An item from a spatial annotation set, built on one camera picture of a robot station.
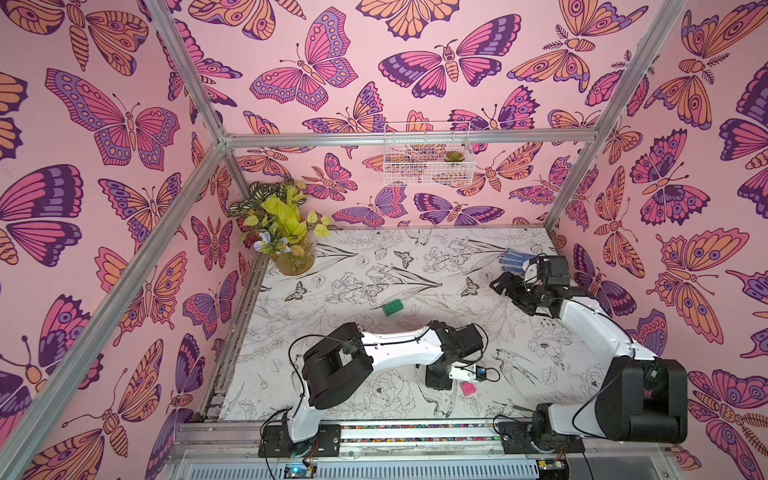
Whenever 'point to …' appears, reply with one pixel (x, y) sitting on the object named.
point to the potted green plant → (271, 221)
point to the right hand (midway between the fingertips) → (504, 288)
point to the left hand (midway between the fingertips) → (442, 375)
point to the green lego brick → (392, 307)
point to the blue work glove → (512, 261)
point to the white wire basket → (428, 154)
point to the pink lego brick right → (468, 389)
